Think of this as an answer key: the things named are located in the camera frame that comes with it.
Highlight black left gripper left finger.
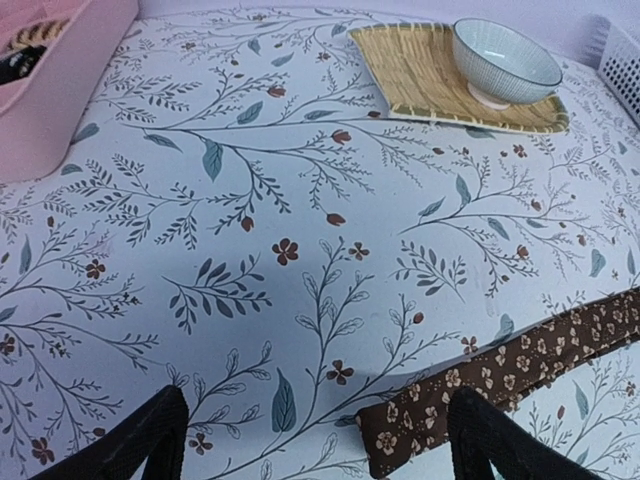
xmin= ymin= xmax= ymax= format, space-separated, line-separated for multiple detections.
xmin=35 ymin=385 xmax=188 ymax=480

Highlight brown floral tie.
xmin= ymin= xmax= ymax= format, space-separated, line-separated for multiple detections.
xmin=356 ymin=289 xmax=639 ymax=479

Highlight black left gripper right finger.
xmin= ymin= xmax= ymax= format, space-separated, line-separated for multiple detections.
xmin=448 ymin=387 xmax=598 ymax=480

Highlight rolled black patterned tie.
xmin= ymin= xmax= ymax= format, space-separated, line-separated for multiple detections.
xmin=1 ymin=16 xmax=71 ymax=85

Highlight pink divided organizer tray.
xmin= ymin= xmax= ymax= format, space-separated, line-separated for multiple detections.
xmin=1 ymin=1 xmax=139 ymax=183

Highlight white plastic basket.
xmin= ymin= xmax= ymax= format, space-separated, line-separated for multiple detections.
xmin=583 ymin=15 xmax=639 ymax=126

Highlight bamboo mat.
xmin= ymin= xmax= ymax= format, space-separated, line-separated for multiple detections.
xmin=348 ymin=22 xmax=570 ymax=134

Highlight light green ceramic bowl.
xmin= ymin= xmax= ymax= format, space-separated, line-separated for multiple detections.
xmin=452 ymin=18 xmax=563 ymax=111

